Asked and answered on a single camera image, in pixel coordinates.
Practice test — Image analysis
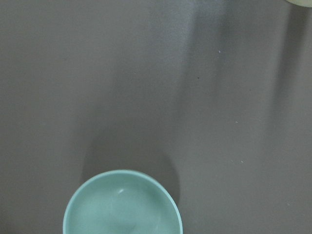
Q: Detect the wooden mug tree stand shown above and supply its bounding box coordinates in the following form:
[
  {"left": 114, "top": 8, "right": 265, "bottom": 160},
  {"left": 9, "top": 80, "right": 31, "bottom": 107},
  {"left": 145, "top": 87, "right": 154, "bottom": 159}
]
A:
[{"left": 287, "top": 0, "right": 312, "bottom": 8}]

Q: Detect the green bowl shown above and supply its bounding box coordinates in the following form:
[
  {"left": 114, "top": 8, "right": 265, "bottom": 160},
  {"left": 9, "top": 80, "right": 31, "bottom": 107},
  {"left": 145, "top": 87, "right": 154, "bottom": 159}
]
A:
[{"left": 62, "top": 170, "right": 183, "bottom": 234}]

